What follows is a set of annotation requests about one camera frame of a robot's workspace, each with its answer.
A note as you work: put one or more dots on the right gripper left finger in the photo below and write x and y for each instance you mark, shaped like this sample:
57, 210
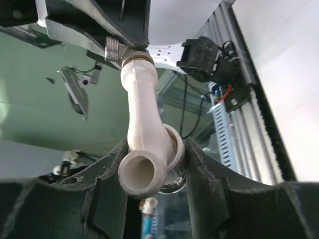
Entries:
87, 205

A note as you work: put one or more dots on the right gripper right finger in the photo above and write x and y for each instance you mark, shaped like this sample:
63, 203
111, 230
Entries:
226, 205

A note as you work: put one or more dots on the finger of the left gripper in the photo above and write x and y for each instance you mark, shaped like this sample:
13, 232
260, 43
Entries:
127, 20
73, 35

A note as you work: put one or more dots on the silver threaded pipe fitting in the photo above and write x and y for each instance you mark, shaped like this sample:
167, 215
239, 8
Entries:
115, 51

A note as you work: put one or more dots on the white plastic water faucet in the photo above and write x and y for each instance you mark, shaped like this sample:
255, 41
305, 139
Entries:
156, 158

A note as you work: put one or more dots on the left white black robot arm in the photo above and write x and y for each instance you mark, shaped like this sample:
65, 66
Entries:
200, 58

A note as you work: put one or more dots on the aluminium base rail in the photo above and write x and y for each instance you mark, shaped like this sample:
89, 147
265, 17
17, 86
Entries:
259, 151

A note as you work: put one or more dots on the grey slotted cable duct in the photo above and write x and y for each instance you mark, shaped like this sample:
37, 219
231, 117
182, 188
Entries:
223, 134

